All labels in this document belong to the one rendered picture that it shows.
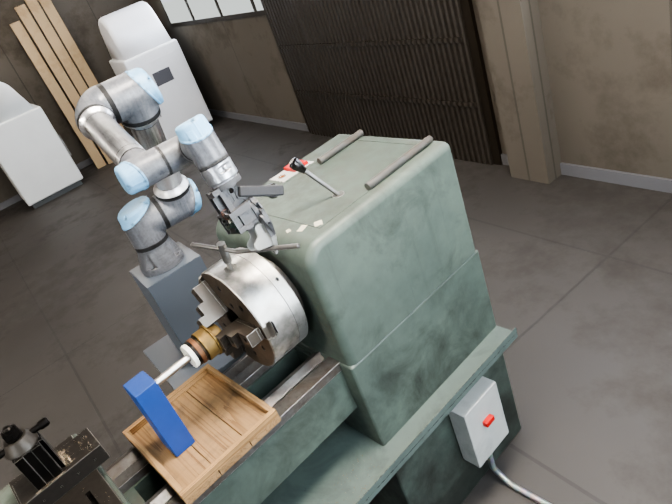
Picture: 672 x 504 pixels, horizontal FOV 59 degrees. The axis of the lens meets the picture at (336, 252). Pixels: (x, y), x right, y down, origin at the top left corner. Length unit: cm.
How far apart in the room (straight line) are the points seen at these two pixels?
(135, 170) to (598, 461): 184
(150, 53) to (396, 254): 630
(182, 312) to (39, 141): 595
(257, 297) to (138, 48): 642
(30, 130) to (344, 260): 656
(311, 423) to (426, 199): 70
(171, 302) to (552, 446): 149
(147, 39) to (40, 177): 208
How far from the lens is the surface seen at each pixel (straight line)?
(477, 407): 205
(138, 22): 785
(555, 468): 241
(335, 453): 192
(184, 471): 161
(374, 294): 163
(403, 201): 164
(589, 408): 257
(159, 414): 158
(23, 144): 784
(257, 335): 152
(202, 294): 162
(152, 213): 198
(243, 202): 138
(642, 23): 346
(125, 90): 175
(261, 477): 167
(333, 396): 172
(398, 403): 185
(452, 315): 192
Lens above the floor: 193
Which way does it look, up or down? 29 degrees down
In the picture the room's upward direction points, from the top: 21 degrees counter-clockwise
